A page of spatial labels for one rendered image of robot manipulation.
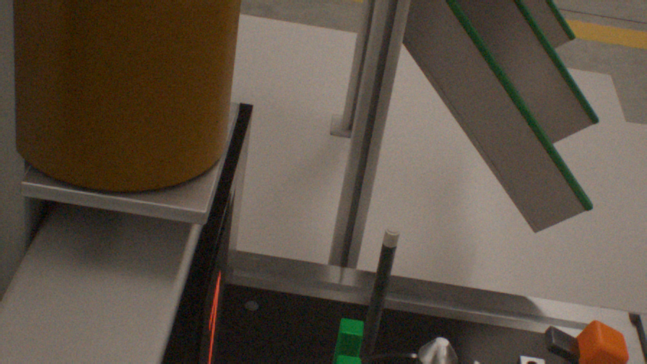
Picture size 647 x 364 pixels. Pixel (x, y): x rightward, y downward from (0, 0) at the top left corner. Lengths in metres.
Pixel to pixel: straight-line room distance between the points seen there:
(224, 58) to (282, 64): 0.94
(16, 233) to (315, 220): 0.68
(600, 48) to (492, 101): 2.89
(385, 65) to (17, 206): 0.44
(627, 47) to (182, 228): 3.41
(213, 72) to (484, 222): 0.76
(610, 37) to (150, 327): 3.49
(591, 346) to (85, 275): 0.33
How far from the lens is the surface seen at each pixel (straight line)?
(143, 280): 0.25
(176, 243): 0.26
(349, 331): 0.55
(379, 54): 0.67
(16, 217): 0.26
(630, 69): 3.49
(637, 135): 1.20
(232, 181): 0.28
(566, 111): 0.84
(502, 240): 0.96
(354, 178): 0.71
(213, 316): 0.29
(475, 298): 0.72
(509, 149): 0.71
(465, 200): 1.00
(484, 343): 0.67
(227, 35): 0.23
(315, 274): 0.71
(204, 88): 0.23
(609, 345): 0.53
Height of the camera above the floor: 1.40
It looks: 33 degrees down
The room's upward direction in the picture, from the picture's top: 10 degrees clockwise
